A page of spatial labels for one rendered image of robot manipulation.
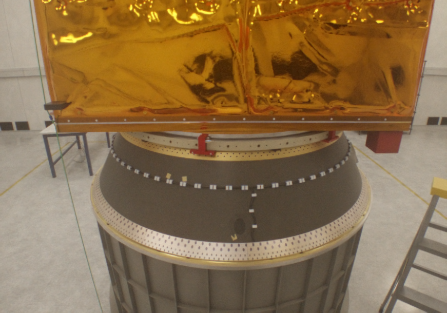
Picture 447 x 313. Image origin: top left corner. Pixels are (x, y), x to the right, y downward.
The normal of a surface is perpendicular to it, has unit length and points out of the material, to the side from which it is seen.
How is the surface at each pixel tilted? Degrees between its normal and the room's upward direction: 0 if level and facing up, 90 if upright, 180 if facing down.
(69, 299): 0
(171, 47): 87
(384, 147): 90
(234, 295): 90
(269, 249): 43
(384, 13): 76
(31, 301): 0
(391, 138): 90
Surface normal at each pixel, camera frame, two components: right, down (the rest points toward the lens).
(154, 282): -0.40, 0.32
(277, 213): 0.20, -0.13
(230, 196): -0.01, -0.12
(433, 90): 0.04, 0.36
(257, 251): 0.07, -0.44
